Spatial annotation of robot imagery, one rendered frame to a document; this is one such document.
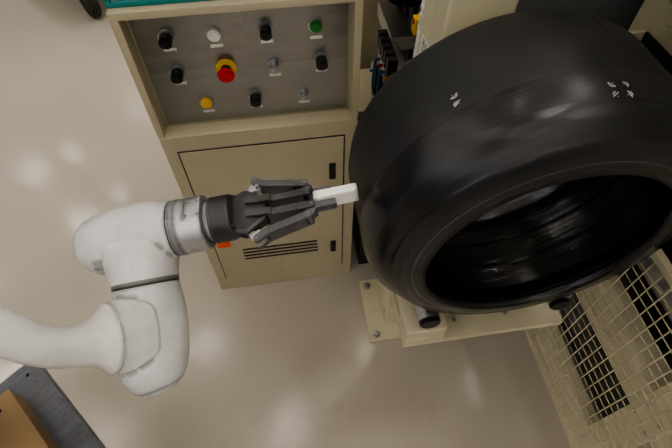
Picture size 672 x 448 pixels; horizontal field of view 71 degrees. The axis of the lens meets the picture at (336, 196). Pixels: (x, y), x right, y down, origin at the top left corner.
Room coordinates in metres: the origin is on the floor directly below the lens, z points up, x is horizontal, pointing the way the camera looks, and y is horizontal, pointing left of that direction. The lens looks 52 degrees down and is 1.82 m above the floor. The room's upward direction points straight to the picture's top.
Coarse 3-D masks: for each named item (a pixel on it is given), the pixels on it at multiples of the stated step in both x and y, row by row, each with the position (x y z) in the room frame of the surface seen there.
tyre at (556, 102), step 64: (448, 64) 0.56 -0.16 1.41; (512, 64) 0.52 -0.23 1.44; (576, 64) 0.50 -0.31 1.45; (640, 64) 0.52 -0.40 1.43; (384, 128) 0.52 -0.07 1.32; (448, 128) 0.45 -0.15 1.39; (512, 128) 0.42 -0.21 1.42; (576, 128) 0.41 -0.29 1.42; (640, 128) 0.42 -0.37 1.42; (384, 192) 0.42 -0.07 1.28; (448, 192) 0.38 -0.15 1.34; (512, 192) 0.38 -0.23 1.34; (576, 192) 0.63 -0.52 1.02; (640, 192) 0.55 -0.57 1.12; (384, 256) 0.38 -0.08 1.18; (448, 256) 0.53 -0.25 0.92; (512, 256) 0.53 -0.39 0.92; (576, 256) 0.50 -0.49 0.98; (640, 256) 0.42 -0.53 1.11
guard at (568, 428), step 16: (656, 256) 0.49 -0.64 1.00; (624, 272) 0.51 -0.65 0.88; (592, 288) 0.54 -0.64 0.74; (608, 288) 0.51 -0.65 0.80; (624, 288) 0.49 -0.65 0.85; (656, 288) 0.44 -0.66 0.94; (576, 304) 0.54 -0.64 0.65; (592, 304) 0.51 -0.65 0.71; (624, 304) 0.46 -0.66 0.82; (576, 320) 0.51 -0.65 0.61; (592, 320) 0.48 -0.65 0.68; (656, 320) 0.40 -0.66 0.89; (528, 336) 0.58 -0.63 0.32; (544, 336) 0.55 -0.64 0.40; (560, 336) 0.51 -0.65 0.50; (576, 336) 0.48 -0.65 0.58; (592, 336) 0.46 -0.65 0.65; (544, 352) 0.51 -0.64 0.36; (592, 352) 0.43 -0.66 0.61; (640, 352) 0.36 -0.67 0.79; (544, 368) 0.48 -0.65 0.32; (592, 368) 0.40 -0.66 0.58; (640, 368) 0.34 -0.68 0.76; (592, 384) 0.36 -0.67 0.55; (560, 400) 0.38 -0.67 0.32; (576, 400) 0.36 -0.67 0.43; (592, 400) 0.33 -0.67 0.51; (608, 400) 0.32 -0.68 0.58; (656, 400) 0.27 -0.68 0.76; (560, 416) 0.34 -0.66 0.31; (608, 416) 0.29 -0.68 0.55; (656, 416) 0.25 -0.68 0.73; (608, 432) 0.26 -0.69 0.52
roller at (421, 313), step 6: (414, 306) 0.42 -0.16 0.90; (420, 312) 0.40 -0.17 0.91; (426, 312) 0.40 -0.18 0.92; (432, 312) 0.40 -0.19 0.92; (438, 312) 0.40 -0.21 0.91; (420, 318) 0.39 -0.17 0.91; (426, 318) 0.39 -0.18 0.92; (432, 318) 0.39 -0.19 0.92; (438, 318) 0.39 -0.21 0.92; (420, 324) 0.38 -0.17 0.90; (426, 324) 0.38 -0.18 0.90; (432, 324) 0.38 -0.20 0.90; (438, 324) 0.38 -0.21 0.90
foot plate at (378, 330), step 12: (360, 288) 0.91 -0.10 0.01; (372, 288) 0.91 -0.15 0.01; (372, 300) 0.85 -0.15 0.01; (372, 312) 0.80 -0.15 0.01; (372, 324) 0.75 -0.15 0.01; (384, 324) 0.75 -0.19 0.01; (396, 324) 0.75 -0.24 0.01; (372, 336) 0.70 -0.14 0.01; (384, 336) 0.70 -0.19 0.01; (396, 336) 0.70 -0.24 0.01
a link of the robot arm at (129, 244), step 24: (96, 216) 0.43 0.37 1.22; (120, 216) 0.42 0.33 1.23; (144, 216) 0.41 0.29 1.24; (96, 240) 0.38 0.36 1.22; (120, 240) 0.38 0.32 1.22; (144, 240) 0.38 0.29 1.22; (168, 240) 0.39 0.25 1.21; (96, 264) 0.36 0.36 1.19; (120, 264) 0.35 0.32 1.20; (144, 264) 0.35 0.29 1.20; (168, 264) 0.36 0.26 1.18; (120, 288) 0.32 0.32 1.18
